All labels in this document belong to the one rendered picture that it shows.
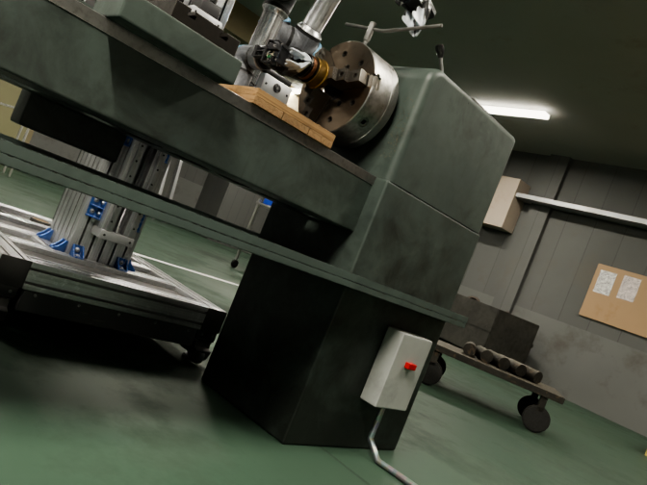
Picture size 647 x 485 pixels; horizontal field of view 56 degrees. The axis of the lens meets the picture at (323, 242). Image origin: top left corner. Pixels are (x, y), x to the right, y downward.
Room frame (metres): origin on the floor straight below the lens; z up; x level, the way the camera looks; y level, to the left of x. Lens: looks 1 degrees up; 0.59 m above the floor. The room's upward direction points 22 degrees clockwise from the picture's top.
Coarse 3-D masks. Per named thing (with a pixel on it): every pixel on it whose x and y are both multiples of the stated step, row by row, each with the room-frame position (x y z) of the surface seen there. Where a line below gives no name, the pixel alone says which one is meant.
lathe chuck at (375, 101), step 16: (336, 48) 1.95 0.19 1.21; (352, 48) 1.89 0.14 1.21; (368, 48) 1.85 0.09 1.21; (336, 64) 1.92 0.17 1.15; (352, 64) 1.87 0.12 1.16; (368, 64) 1.83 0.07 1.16; (384, 64) 1.86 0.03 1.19; (384, 80) 1.83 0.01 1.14; (304, 96) 1.99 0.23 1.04; (336, 96) 1.98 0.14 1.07; (352, 96) 1.83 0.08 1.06; (368, 96) 1.79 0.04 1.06; (384, 96) 1.84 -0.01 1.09; (336, 112) 1.86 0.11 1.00; (352, 112) 1.82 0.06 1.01; (368, 112) 1.82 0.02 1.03; (336, 128) 1.84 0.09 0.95; (352, 128) 1.85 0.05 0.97; (368, 128) 1.86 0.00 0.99
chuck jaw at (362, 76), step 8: (336, 72) 1.81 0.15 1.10; (344, 72) 1.80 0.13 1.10; (352, 72) 1.80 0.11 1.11; (360, 72) 1.78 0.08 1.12; (328, 80) 1.82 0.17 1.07; (336, 80) 1.81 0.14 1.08; (344, 80) 1.80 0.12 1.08; (352, 80) 1.79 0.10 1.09; (360, 80) 1.78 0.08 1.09; (368, 80) 1.81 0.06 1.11; (376, 80) 1.81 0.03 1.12; (344, 88) 1.85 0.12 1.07; (352, 88) 1.84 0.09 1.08; (376, 88) 1.82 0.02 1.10
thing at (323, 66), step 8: (312, 56) 1.78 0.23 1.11; (312, 64) 1.77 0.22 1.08; (320, 64) 1.79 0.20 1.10; (328, 64) 1.82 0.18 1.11; (304, 72) 1.79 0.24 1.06; (312, 72) 1.79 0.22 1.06; (320, 72) 1.79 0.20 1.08; (328, 72) 1.81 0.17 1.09; (304, 80) 1.82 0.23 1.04; (312, 80) 1.80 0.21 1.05; (320, 80) 1.81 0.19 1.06; (312, 88) 1.84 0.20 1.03; (320, 88) 1.86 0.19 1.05
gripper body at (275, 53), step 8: (272, 40) 1.81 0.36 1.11; (280, 40) 1.79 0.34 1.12; (256, 48) 1.86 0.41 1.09; (264, 48) 1.86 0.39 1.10; (272, 48) 1.80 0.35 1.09; (280, 48) 1.80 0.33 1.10; (256, 56) 1.85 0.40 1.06; (264, 56) 1.82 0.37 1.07; (272, 56) 1.80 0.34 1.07; (280, 56) 1.81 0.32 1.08; (288, 56) 1.83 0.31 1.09; (264, 64) 1.89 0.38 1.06; (272, 64) 1.81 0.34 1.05; (280, 64) 1.82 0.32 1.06; (280, 72) 1.86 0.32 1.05
